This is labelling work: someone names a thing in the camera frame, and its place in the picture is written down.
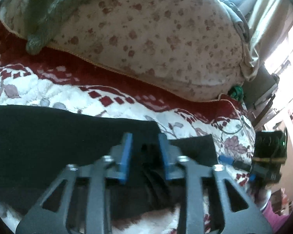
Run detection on light curtain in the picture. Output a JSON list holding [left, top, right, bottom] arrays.
[[239, 0, 291, 65]]

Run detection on dark chair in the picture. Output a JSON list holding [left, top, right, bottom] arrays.
[[244, 66, 280, 128]]

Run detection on cream cloth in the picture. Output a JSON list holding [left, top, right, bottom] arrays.
[[220, 0, 260, 81]]

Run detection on grey-green knitted cloth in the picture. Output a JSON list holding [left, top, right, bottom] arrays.
[[24, 0, 94, 55]]

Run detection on black pants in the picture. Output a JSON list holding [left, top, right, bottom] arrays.
[[0, 105, 218, 221]]

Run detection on white and red floral blanket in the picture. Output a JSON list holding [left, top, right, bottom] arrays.
[[0, 15, 257, 234]]

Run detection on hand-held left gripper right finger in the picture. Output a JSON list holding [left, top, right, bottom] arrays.
[[158, 133, 274, 234]]

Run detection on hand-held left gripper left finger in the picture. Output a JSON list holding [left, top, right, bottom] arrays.
[[16, 133, 133, 234]]

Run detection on green object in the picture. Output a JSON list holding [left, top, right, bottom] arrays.
[[228, 85, 245, 102]]

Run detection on floral beige pillow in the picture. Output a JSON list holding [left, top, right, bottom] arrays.
[[0, 0, 259, 103]]

